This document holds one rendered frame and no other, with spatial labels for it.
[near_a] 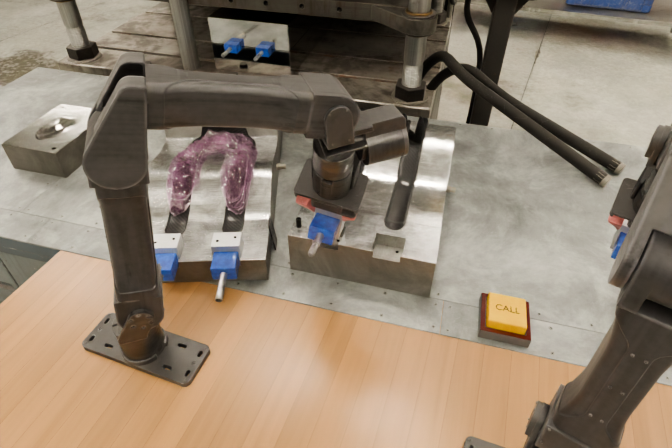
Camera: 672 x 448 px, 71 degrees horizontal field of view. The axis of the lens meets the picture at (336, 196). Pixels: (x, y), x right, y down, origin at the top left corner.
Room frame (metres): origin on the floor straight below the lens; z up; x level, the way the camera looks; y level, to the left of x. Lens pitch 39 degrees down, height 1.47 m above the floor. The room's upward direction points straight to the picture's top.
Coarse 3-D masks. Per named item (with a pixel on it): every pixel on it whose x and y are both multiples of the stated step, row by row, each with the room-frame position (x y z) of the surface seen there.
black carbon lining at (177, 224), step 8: (208, 128) 0.96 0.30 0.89; (216, 128) 0.96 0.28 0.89; (224, 128) 0.97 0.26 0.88; (232, 128) 0.97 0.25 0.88; (240, 128) 0.96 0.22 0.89; (200, 136) 0.94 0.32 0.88; (248, 136) 0.95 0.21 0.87; (176, 216) 0.69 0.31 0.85; (184, 216) 0.69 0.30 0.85; (224, 216) 0.68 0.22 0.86; (232, 216) 0.69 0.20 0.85; (240, 216) 0.69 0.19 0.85; (168, 224) 0.67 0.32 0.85; (176, 224) 0.67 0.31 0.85; (184, 224) 0.67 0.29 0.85; (224, 224) 0.67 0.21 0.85; (232, 224) 0.67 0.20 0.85; (240, 224) 0.67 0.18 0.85; (168, 232) 0.64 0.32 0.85; (176, 232) 0.65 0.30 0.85
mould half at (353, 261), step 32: (448, 128) 0.89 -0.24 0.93; (448, 160) 0.79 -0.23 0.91; (384, 192) 0.73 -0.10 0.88; (416, 192) 0.73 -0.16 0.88; (352, 224) 0.63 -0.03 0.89; (384, 224) 0.63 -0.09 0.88; (416, 224) 0.63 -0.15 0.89; (320, 256) 0.58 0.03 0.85; (352, 256) 0.57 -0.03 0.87; (416, 256) 0.55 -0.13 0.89; (416, 288) 0.54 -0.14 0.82
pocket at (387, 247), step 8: (376, 240) 0.60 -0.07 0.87; (384, 240) 0.60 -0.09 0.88; (392, 240) 0.60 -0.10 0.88; (400, 240) 0.59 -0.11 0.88; (376, 248) 0.59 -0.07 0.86; (384, 248) 0.59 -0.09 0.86; (392, 248) 0.59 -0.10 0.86; (400, 248) 0.59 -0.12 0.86; (376, 256) 0.56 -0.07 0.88; (384, 256) 0.57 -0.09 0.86; (392, 256) 0.57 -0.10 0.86
